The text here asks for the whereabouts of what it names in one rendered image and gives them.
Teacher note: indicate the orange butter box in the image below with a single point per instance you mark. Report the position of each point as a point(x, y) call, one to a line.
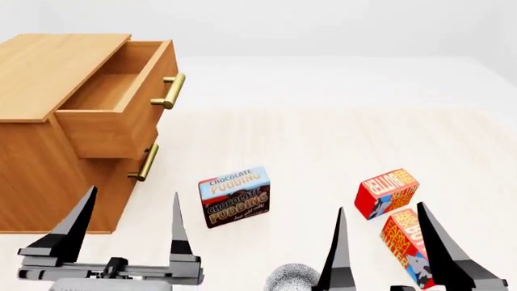
point(404, 242)

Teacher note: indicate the open wooden drawer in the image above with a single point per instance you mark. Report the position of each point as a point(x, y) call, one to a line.
point(109, 133)

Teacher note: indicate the grey speckled bowl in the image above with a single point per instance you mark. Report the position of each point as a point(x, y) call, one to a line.
point(288, 277)

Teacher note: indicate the wooden cabinet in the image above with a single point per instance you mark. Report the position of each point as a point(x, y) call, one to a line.
point(36, 75)

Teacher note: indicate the red butter box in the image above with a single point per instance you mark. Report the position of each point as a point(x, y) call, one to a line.
point(383, 194)

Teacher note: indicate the closed wooden drawer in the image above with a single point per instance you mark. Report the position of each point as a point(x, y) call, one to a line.
point(121, 179)

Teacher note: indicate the chocolate pudding box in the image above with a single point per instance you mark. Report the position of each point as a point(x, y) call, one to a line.
point(234, 197)

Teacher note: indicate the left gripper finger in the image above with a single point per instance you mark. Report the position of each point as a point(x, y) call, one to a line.
point(72, 230)
point(180, 239)

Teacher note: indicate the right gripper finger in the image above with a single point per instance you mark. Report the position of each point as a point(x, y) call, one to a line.
point(337, 260)
point(448, 257)

